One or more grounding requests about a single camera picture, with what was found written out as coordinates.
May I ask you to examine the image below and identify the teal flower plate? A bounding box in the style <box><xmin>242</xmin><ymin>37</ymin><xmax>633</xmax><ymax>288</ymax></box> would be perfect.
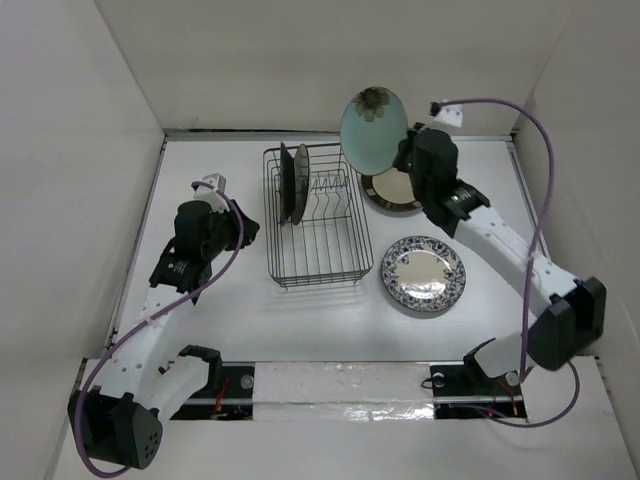
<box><xmin>339</xmin><ymin>86</ymin><xmax>408</xmax><ymax>176</ymax></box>

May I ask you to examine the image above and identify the brown rimmed cream plate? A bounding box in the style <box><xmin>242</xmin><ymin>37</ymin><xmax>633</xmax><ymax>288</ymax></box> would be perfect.
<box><xmin>280</xmin><ymin>142</ymin><xmax>296</xmax><ymax>225</ymax></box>

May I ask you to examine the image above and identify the tree pattern cream plate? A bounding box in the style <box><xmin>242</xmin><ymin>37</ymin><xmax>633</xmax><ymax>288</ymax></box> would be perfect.
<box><xmin>291</xmin><ymin>144</ymin><xmax>310</xmax><ymax>225</ymax></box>

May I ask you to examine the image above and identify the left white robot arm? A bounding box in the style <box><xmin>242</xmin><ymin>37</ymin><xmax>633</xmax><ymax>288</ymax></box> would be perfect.
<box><xmin>68</xmin><ymin>191</ymin><xmax>260</xmax><ymax>479</ymax></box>

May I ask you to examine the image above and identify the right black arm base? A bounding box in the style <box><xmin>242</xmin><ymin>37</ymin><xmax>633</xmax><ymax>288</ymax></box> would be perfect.
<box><xmin>422</xmin><ymin>362</ymin><xmax>527</xmax><ymax>420</ymax></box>

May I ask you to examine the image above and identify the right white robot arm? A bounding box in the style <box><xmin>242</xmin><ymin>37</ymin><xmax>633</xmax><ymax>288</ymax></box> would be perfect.
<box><xmin>394</xmin><ymin>124</ymin><xmax>607</xmax><ymax>393</ymax></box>

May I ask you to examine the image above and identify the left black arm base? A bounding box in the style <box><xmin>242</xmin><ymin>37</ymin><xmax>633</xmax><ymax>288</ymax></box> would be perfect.
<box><xmin>172</xmin><ymin>363</ymin><xmax>255</xmax><ymax>421</ymax></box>

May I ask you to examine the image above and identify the black striped rim plate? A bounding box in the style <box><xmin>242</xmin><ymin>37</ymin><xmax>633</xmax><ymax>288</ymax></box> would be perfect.
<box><xmin>360</xmin><ymin>169</ymin><xmax>421</xmax><ymax>213</ymax></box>

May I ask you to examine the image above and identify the blue floral pattern plate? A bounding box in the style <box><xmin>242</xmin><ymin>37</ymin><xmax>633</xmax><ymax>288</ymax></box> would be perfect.
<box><xmin>381</xmin><ymin>235</ymin><xmax>467</xmax><ymax>313</ymax></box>

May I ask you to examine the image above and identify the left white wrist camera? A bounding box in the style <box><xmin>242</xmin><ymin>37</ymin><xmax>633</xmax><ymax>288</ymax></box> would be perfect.
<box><xmin>191</xmin><ymin>173</ymin><xmax>228</xmax><ymax>212</ymax></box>

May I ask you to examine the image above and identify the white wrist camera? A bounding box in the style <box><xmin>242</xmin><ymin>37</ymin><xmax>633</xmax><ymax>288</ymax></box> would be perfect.
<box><xmin>430</xmin><ymin>102</ymin><xmax>464</xmax><ymax>128</ymax></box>
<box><xmin>191</xmin><ymin>173</ymin><xmax>228</xmax><ymax>212</ymax></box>

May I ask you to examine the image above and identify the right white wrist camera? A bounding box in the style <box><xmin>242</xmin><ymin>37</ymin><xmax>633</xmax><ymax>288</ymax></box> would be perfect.
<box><xmin>430</xmin><ymin>102</ymin><xmax>464</xmax><ymax>128</ymax></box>

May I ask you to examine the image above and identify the grey wire dish rack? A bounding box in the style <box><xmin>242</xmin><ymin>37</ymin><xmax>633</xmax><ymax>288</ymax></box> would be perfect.
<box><xmin>262</xmin><ymin>143</ymin><xmax>374</xmax><ymax>289</ymax></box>

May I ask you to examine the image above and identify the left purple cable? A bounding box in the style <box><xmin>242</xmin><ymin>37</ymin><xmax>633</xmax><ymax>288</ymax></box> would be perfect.
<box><xmin>74</xmin><ymin>180</ymin><xmax>246</xmax><ymax>476</ymax></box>

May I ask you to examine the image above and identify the metal rail bar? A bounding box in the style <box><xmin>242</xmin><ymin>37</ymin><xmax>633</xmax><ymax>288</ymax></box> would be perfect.
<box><xmin>184</xmin><ymin>392</ymin><xmax>524</xmax><ymax>406</ymax></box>

